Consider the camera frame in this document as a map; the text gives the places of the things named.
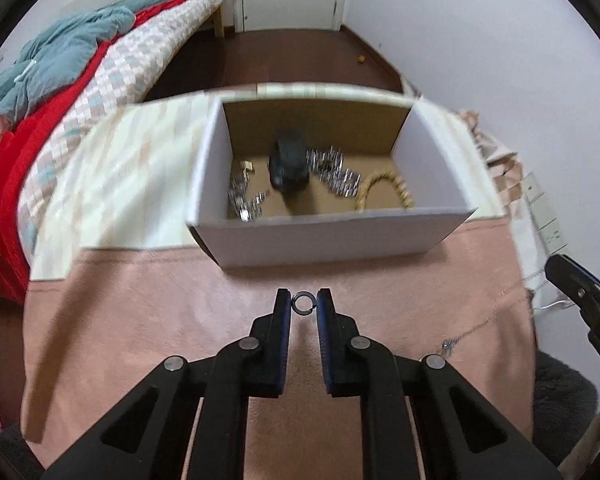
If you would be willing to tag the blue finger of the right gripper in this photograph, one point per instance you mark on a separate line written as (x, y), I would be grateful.
(580, 286)

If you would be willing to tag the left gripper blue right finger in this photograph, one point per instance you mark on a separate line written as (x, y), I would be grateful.
(420, 419)

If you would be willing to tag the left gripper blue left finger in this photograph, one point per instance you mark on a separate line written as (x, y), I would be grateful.
(187, 419)

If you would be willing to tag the dark fuzzy stool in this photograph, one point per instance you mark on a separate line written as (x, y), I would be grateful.
(564, 405)

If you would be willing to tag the pink suede cloth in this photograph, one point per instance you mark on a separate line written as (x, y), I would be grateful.
(91, 337)

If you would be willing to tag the checkered beige cloth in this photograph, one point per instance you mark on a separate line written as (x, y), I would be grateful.
(503, 163)

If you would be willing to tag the red blanket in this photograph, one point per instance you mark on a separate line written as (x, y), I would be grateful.
(19, 145)

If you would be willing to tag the striped cream cloth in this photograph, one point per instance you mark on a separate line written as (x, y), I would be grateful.
(127, 185)

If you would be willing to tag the white cardboard box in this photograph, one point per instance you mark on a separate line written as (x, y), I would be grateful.
(240, 221)

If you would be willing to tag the black watch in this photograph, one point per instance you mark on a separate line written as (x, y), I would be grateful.
(288, 165)

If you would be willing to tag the checkered bed quilt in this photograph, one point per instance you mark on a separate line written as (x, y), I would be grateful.
(129, 69)

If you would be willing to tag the teal blanket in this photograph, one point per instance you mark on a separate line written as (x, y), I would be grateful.
(59, 54)

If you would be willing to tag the white wall socket strip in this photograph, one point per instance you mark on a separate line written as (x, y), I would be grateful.
(544, 216)

